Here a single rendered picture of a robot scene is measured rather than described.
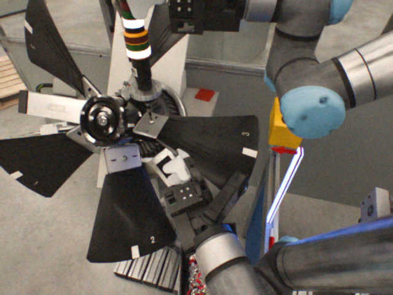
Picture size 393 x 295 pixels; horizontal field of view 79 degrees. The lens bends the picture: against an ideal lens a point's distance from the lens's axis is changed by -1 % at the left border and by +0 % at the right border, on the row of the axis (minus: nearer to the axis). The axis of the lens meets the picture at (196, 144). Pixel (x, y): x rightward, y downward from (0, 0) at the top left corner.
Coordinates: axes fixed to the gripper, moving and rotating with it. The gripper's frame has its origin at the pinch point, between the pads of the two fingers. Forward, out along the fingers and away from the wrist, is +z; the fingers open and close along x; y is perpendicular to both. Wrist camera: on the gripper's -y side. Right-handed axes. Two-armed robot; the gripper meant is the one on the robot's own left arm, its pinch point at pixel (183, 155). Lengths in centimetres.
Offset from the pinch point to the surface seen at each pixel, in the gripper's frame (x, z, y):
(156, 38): -16.7, 21.5, -4.0
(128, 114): -6.5, 11.7, 8.1
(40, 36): -17.8, 37.7, 21.6
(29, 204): 108, 98, 102
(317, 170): 92, 24, -88
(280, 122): 14.4, 9.9, -35.2
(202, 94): 33, 59, -28
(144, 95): -12.0, 8.3, 3.6
